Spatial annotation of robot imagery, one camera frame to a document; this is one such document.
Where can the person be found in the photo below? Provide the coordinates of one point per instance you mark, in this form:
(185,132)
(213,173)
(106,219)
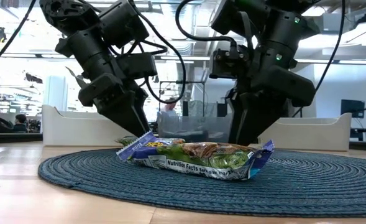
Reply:
(170,107)
(20,123)

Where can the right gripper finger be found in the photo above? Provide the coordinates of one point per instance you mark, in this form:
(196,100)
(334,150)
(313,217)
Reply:
(257,118)
(234,109)

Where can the dark blue green granola bar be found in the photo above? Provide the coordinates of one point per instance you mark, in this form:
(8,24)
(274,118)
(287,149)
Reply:
(201,155)

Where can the black metal rack frame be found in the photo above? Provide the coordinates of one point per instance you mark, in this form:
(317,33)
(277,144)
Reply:
(182,82)

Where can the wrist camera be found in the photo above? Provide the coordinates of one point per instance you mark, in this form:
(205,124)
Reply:
(137,65)
(226,65)

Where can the white plastic bin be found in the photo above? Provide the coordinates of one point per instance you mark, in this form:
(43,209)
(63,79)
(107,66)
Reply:
(77,130)
(310,133)

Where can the dark blue woven round placemat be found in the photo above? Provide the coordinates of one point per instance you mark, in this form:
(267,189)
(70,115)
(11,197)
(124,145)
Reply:
(201,196)

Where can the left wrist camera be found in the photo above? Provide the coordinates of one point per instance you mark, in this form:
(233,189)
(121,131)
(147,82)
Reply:
(137,65)

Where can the grey translucent plastic bin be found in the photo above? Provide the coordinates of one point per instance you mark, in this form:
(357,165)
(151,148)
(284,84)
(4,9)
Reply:
(195,127)

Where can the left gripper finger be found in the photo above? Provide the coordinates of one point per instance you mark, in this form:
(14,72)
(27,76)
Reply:
(120,115)
(143,115)

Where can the black monitor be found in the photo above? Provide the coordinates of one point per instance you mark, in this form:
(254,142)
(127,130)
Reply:
(352,108)

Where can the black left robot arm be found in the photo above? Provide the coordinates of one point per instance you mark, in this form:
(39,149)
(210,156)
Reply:
(89,49)

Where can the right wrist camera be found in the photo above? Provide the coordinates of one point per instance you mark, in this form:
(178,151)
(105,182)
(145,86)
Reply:
(226,65)

